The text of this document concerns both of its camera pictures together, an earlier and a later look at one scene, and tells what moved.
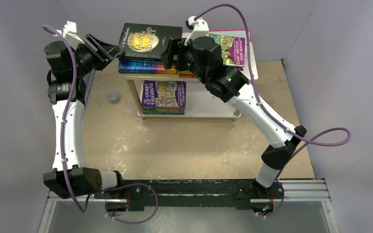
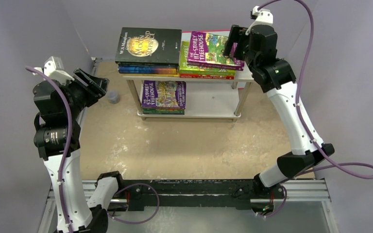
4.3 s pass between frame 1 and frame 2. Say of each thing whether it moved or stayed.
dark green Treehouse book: stayed
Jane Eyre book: moved
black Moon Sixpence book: moved
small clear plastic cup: stayed
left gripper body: moved
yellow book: stayed
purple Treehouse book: stayed
